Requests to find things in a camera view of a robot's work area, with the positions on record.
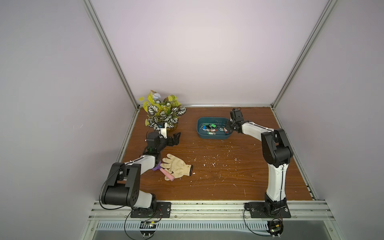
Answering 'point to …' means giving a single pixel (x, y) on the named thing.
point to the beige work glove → (176, 167)
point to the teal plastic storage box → (212, 128)
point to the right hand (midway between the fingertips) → (230, 120)
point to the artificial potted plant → (160, 109)
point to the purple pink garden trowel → (167, 174)
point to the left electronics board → (147, 228)
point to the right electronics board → (275, 227)
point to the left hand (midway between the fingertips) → (175, 131)
